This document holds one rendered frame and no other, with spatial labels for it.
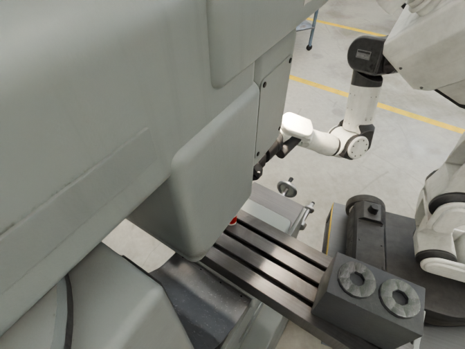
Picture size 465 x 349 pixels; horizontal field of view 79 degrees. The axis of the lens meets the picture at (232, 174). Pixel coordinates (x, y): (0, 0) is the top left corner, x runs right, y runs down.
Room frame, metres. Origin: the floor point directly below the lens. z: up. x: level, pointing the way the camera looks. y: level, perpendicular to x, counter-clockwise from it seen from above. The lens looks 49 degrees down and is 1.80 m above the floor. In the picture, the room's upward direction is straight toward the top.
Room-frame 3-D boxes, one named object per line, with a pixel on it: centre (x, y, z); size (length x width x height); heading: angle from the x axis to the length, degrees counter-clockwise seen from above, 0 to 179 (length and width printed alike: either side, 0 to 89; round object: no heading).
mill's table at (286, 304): (0.50, -0.01, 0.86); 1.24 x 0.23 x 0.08; 57
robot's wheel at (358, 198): (0.89, -0.73, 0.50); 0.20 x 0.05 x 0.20; 72
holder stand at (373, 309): (0.25, -0.35, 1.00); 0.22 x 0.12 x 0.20; 63
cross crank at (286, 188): (0.92, -0.27, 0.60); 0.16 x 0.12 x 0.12; 147
